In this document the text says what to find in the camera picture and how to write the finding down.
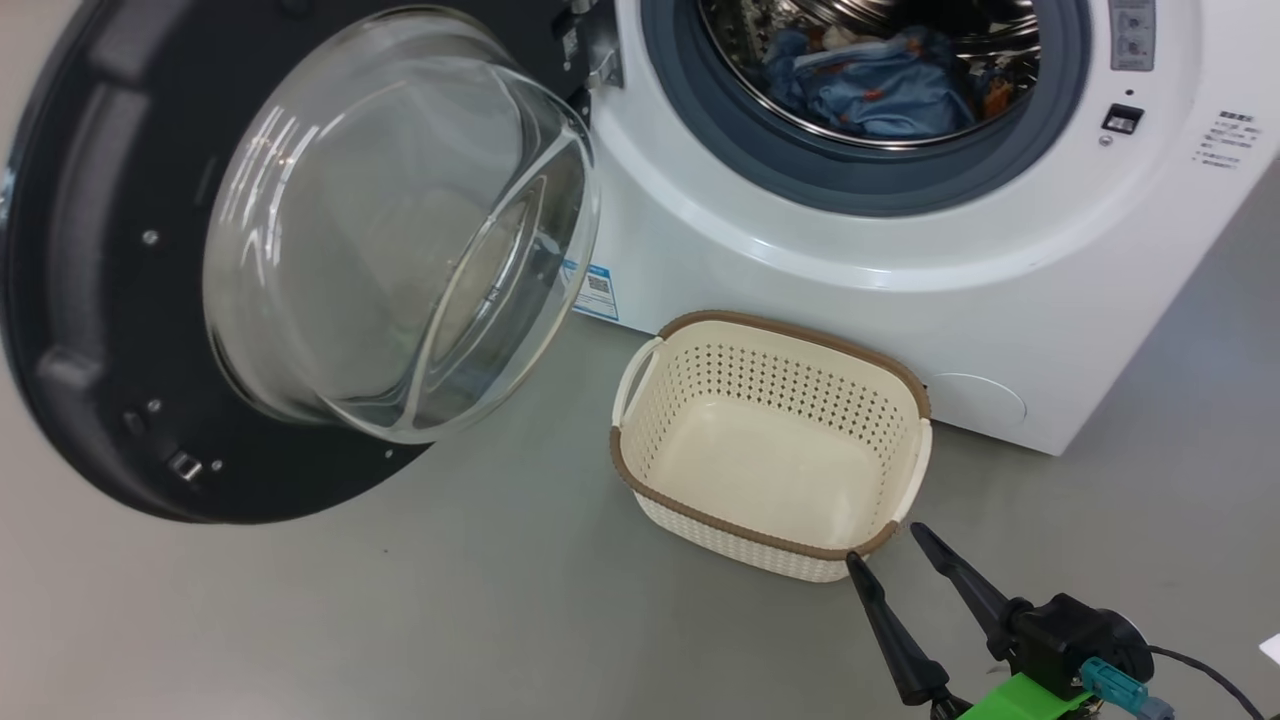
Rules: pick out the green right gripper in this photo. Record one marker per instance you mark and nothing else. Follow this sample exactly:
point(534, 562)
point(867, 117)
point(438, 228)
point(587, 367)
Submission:
point(1025, 702)

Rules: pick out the blue monkey print clothes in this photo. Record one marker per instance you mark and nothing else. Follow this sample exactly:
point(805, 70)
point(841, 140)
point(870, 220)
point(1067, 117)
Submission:
point(880, 95)

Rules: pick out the black round washer door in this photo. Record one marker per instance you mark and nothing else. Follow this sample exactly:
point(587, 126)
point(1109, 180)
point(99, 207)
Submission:
point(90, 300)

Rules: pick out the cream perforated laundry basket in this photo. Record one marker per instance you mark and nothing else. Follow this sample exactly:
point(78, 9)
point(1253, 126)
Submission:
point(770, 460)

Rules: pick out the white front-load washing machine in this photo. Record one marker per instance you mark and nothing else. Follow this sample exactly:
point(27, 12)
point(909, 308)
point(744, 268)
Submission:
point(900, 250)

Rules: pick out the black door latch socket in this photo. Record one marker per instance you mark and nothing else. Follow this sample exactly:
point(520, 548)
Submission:
point(1122, 118)

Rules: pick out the grey rubber door gasket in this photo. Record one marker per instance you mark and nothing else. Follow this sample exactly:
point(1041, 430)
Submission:
point(700, 120)

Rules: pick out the steel washing drum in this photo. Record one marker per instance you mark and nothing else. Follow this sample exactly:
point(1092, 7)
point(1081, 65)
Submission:
point(740, 30)

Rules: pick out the round white filter cover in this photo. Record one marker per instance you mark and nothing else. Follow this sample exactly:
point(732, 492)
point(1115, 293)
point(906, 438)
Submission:
point(975, 402)

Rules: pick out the small white tag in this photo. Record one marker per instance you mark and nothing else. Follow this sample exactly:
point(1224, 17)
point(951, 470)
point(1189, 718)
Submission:
point(1272, 648)

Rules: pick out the blue energy label sticker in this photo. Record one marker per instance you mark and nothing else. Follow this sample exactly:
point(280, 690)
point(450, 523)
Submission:
point(598, 290)

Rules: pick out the grey instruction panel label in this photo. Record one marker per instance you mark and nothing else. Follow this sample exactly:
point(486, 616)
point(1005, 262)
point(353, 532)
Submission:
point(1132, 35)

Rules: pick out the teal right camera connector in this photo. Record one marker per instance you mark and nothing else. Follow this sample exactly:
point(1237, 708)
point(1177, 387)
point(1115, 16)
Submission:
point(1110, 682)

